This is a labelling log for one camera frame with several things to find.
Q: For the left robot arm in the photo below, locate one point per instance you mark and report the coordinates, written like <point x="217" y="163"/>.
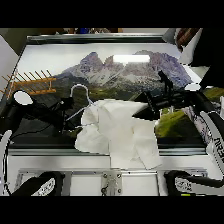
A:
<point x="30" y="110"/>

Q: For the black garment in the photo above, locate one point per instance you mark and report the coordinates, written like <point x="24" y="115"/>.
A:
<point x="210" y="50"/>

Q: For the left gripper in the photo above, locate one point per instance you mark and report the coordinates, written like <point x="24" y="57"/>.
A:
<point x="67" y="103"/>

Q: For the orange wooden rack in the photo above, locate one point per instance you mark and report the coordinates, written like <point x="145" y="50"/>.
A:
<point x="31" y="83"/>

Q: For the grey patterned garment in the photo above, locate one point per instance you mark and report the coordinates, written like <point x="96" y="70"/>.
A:
<point x="197" y="125"/>

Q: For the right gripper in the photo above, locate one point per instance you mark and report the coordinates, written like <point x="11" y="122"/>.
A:
<point x="151" y="101"/>

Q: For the white long-sleeved shirt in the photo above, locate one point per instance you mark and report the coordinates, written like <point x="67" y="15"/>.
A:
<point x="116" y="133"/>

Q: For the white clothes hanger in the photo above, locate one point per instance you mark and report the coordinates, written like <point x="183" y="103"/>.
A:
<point x="81" y="89"/>

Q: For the silver frame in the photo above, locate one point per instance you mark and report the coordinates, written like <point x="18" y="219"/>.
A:
<point x="110" y="160"/>

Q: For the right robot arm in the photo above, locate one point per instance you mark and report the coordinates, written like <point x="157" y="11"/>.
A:
<point x="213" y="133"/>

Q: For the brown striped garment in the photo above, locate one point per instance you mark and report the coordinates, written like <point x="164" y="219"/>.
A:
<point x="186" y="36"/>

